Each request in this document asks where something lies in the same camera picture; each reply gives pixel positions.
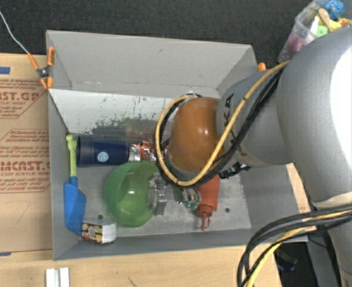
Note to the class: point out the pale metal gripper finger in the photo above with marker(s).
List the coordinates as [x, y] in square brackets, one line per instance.
[159, 184]
[158, 205]

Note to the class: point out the red-orange squeeze bottle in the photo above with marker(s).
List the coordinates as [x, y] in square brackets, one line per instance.
[211, 191]

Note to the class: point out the green plastic bowl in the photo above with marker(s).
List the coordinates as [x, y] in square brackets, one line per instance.
[125, 196]

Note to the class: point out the crumpled orange foil packet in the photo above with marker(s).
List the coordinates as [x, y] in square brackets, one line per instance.
[146, 151]

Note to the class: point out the small white patterned box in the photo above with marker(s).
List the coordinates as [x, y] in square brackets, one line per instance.
[101, 233]

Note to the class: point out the dark blue can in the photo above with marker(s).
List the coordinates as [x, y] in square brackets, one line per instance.
[104, 151]

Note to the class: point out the grey metal bin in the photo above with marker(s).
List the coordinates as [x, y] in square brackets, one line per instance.
[152, 67]

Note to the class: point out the brown cardboard board, red print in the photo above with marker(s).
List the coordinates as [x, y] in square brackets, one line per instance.
[20, 208]

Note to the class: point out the black cylinder on white bracket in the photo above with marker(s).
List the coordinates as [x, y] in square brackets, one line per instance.
[228, 170]

